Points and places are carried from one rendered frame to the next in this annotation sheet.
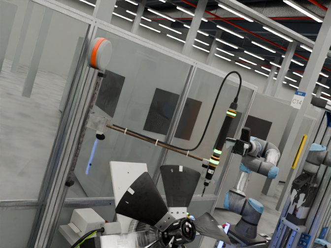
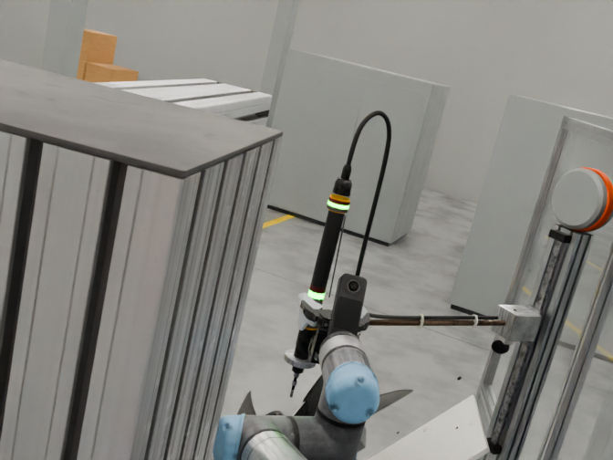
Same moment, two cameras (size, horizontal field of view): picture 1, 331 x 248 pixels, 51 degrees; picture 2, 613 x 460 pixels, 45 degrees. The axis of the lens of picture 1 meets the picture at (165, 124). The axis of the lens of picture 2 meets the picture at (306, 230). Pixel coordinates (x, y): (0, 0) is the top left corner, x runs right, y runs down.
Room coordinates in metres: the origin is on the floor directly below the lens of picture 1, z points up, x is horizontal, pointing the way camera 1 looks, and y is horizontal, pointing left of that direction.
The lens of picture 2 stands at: (2.75, -1.30, 2.10)
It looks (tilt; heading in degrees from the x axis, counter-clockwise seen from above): 14 degrees down; 139
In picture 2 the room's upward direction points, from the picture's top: 13 degrees clockwise
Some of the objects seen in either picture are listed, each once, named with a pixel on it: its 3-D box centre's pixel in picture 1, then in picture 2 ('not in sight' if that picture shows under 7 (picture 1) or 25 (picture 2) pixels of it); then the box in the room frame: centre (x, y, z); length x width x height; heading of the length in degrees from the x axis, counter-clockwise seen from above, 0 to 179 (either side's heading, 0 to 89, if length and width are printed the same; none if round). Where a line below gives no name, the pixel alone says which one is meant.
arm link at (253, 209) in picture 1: (252, 210); not in sight; (2.28, -0.74, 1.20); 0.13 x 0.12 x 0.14; 73
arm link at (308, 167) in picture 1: (310, 167); not in sight; (1.88, -0.83, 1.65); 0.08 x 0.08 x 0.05
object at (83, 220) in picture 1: (84, 223); not in sight; (1.93, 0.27, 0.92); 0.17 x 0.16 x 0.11; 46
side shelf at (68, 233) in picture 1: (94, 235); not in sight; (1.96, 0.19, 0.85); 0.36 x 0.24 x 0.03; 136
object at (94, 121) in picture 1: (97, 122); (517, 322); (1.76, 0.34, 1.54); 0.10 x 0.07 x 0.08; 81
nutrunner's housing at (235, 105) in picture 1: (220, 141); (321, 272); (1.67, -0.28, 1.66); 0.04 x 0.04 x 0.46
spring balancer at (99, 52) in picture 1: (100, 53); (584, 199); (1.77, 0.43, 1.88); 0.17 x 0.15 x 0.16; 136
